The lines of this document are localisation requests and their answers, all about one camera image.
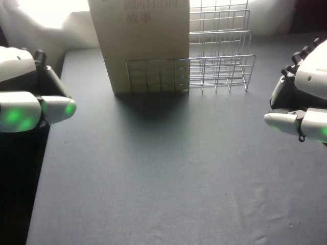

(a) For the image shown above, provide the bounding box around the grey table cloth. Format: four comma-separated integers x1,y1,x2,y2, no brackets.
25,32,327,245

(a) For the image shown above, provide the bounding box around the beige panel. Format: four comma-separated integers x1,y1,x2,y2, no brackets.
87,0,190,94

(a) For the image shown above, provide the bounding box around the white wire rack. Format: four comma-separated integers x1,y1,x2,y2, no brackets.
126,0,257,95

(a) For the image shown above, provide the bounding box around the white draped fabric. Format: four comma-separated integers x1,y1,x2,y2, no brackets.
0,0,100,52

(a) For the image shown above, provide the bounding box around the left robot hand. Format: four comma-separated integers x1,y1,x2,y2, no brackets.
0,46,77,134

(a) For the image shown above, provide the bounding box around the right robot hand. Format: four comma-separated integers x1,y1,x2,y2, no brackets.
263,37,327,143

